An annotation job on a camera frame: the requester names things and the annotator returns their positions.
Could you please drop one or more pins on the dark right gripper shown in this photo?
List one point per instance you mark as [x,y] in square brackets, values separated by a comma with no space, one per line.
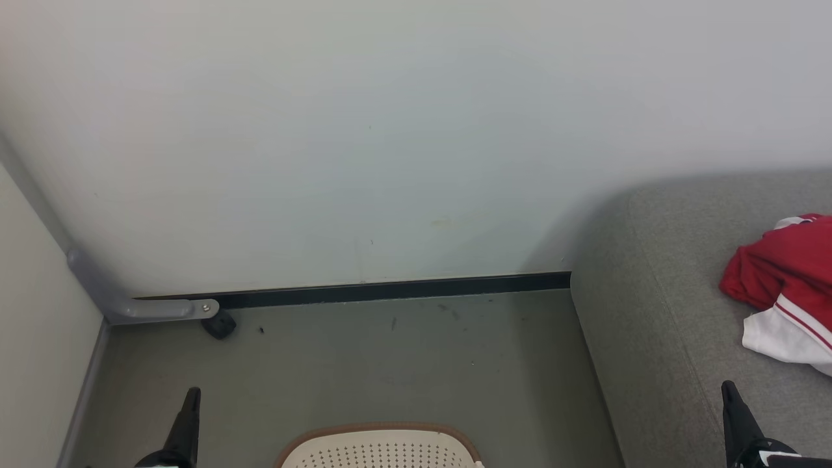
[780,458]

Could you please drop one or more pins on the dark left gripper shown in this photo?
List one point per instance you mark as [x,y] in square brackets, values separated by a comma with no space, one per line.
[166,461]

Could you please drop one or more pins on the red garment with white trim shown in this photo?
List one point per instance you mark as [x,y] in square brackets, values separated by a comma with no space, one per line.
[767,266]

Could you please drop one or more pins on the beige perforated laundry basket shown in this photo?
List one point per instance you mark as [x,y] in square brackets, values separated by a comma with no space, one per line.
[380,452]

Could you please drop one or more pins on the grey fabric sofa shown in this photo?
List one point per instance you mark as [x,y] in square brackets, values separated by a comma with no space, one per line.
[663,338]

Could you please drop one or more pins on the black baseboard strip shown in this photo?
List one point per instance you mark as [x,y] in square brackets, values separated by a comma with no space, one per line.
[390,290]

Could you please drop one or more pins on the grey metal foot bracket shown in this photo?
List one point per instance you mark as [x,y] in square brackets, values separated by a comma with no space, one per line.
[136,308]

